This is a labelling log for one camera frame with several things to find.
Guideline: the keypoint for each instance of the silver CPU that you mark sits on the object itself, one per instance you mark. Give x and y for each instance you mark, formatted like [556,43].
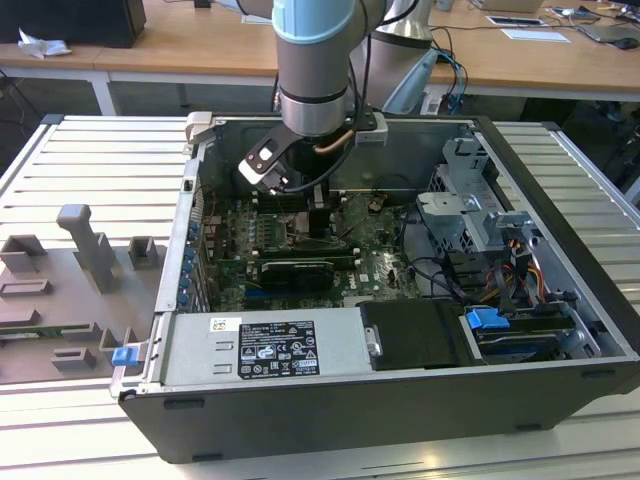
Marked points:
[301,229]

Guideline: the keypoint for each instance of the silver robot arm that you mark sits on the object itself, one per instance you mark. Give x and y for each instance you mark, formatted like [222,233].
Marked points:
[310,75]

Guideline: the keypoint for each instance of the blue expansion slot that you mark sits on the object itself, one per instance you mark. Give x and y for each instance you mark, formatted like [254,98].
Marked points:
[255,299]

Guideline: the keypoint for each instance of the coin cell battery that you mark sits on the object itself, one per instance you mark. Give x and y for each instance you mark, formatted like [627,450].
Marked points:
[376,203]

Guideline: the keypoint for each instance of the black graphics card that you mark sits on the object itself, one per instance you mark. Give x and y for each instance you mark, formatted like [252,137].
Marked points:
[300,276]

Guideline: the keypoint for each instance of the pale blue teach pendant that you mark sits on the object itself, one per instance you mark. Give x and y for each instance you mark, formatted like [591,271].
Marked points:
[415,80]

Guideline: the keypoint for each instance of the green motherboard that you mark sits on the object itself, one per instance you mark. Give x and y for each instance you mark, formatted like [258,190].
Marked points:
[385,265]

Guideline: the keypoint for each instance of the white power adapter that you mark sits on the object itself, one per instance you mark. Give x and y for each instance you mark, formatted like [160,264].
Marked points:
[432,104]

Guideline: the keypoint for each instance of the flat tablet device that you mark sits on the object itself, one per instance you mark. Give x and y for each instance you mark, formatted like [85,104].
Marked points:
[515,21]
[257,19]

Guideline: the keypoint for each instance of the wooden desk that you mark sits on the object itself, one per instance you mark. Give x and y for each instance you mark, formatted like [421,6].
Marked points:
[200,45]
[85,55]

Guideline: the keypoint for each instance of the silver drive cage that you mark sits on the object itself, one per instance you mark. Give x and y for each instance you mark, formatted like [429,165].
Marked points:
[450,220]

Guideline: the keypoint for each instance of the black plastic shroud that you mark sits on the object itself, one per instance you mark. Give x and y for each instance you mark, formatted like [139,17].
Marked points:
[415,335]

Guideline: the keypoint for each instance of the silver power supply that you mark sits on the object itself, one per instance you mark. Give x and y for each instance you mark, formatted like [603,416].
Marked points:
[190,350]

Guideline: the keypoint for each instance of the hard disk blue carrier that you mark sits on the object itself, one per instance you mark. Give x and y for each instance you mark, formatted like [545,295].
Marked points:
[486,320]

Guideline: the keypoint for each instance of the cardboard box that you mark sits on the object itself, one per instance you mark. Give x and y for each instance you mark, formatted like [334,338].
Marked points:
[510,5]

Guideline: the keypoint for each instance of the white paper sheet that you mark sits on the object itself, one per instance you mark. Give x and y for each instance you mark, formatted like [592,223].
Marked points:
[535,35]

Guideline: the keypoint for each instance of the black PC case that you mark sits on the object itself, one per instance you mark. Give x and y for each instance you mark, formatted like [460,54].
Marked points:
[350,415]

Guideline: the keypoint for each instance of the black box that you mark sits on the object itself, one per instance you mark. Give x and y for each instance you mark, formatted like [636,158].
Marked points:
[75,22]

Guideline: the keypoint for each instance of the blue case latch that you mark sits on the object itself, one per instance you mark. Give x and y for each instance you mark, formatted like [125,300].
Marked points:
[124,357]

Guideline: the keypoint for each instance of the crumpled white paper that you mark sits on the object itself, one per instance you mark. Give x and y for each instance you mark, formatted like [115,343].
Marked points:
[42,47]

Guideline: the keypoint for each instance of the grey parts rack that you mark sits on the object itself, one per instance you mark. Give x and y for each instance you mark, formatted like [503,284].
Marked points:
[60,305]

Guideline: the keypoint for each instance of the green RAM stick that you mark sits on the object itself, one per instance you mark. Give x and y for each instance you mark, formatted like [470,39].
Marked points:
[45,330]

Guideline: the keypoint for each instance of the grey laptop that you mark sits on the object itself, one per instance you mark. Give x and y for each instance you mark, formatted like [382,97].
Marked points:
[607,32]

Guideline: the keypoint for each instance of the black mouse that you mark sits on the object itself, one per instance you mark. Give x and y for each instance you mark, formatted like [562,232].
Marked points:
[627,43]

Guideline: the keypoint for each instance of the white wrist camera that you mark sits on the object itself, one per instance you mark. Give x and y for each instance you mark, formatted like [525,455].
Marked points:
[262,157]

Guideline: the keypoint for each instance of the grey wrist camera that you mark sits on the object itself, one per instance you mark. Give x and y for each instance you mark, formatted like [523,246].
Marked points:
[372,132]

